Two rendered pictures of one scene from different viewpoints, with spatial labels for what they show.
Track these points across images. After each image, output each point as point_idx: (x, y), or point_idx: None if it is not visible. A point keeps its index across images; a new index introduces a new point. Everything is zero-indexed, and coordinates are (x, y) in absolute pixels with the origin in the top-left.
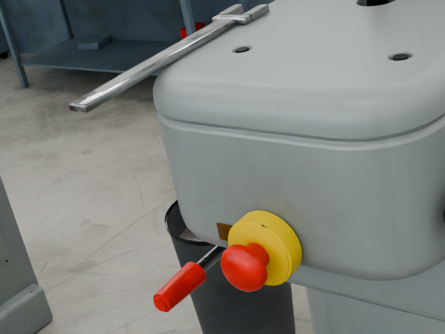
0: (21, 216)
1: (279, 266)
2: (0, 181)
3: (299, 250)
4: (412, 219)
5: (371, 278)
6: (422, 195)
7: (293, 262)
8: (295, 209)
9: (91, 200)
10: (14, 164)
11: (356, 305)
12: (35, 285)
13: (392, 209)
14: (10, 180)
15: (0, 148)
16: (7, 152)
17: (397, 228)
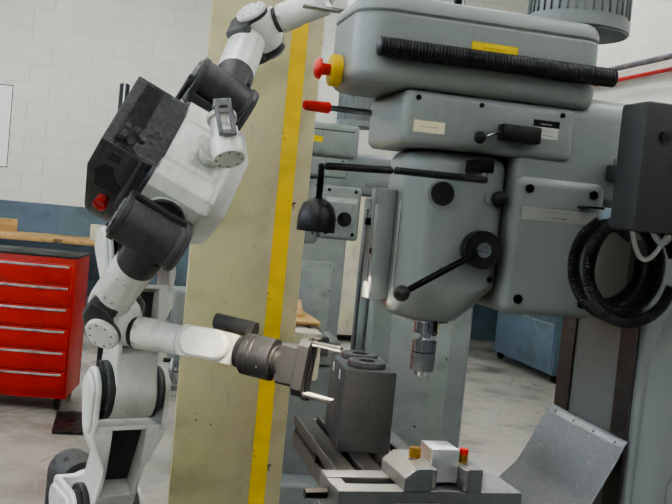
0: (493, 471)
1: (331, 72)
2: (463, 378)
3: (341, 68)
4: (368, 47)
5: (353, 76)
6: (374, 37)
7: (335, 70)
8: (345, 50)
9: None
10: (524, 443)
11: (396, 163)
12: None
13: (362, 40)
14: (510, 450)
15: (524, 430)
16: (527, 435)
17: (362, 50)
